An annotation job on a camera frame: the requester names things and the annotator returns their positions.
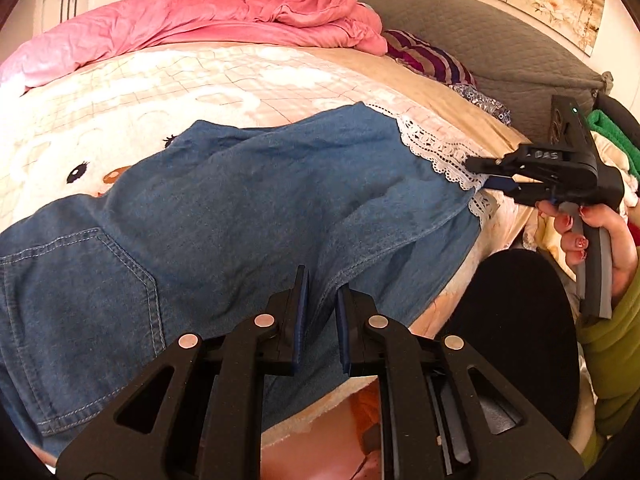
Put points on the person's right forearm green sleeve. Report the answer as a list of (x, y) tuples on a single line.
[(615, 360)]

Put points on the person's right hand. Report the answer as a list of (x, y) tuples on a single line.
[(622, 255)]

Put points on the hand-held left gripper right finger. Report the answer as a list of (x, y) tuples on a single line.
[(344, 331)]

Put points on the grey quilted headboard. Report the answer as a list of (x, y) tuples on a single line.
[(500, 55)]

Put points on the purple striped pillow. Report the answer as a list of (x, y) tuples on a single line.
[(430, 57)]

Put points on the green towel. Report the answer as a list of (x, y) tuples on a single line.
[(612, 130)]

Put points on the blue denim pants lace trim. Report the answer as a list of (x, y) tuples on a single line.
[(200, 220)]

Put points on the pink duvet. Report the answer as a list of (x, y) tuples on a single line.
[(175, 20)]

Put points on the pale yellow floral cloth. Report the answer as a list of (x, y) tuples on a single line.
[(547, 245)]

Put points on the peach bear printed blanket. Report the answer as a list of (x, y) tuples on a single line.
[(200, 90)]

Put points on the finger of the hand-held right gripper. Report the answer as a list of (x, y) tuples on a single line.
[(500, 183), (492, 163)]

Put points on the blue patterned cloth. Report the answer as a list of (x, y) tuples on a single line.
[(482, 102)]

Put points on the black round stool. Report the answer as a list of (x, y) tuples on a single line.
[(515, 310)]

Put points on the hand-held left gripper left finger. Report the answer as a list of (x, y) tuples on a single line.
[(300, 321)]

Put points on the white flower wall painting panel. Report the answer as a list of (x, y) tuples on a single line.
[(560, 0)]

